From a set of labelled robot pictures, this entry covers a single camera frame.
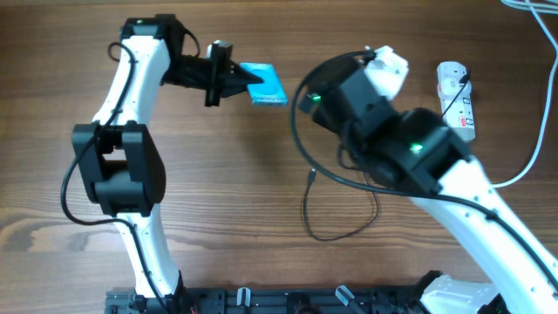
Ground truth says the teal screen smartphone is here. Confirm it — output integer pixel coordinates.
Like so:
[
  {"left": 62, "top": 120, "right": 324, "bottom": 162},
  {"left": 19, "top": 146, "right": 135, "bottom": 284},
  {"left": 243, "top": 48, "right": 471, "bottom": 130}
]
[{"left": 240, "top": 63, "right": 289, "bottom": 106}]

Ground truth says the black USB-C charging cable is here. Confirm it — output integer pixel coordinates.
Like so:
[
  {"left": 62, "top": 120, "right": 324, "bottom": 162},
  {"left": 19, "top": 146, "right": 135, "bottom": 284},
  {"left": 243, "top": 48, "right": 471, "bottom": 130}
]
[{"left": 303, "top": 72, "right": 472, "bottom": 242}]

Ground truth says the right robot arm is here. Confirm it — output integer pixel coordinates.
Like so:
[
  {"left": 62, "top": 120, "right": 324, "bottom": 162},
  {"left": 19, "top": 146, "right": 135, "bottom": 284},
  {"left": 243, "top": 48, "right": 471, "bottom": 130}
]
[{"left": 291, "top": 51, "right": 557, "bottom": 313}]

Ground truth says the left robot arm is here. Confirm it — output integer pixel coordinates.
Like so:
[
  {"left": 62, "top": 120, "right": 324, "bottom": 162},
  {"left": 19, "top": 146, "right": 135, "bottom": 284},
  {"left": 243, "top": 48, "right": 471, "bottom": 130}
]
[{"left": 60, "top": 14, "right": 262, "bottom": 313}]

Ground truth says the white USB charger adapter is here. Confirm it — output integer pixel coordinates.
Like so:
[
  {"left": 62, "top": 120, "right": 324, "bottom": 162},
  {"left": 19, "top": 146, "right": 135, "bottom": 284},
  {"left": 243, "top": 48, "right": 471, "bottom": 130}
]
[{"left": 438, "top": 78, "right": 472, "bottom": 100}]

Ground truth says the white power strip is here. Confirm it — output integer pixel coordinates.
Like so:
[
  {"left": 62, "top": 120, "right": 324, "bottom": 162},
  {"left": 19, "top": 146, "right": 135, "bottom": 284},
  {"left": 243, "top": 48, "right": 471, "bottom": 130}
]
[{"left": 437, "top": 61, "right": 476, "bottom": 142}]

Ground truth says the white power strip cord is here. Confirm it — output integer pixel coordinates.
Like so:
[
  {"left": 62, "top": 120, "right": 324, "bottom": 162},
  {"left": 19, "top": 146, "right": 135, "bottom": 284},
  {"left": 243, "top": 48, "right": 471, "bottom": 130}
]
[{"left": 490, "top": 0, "right": 558, "bottom": 189}]

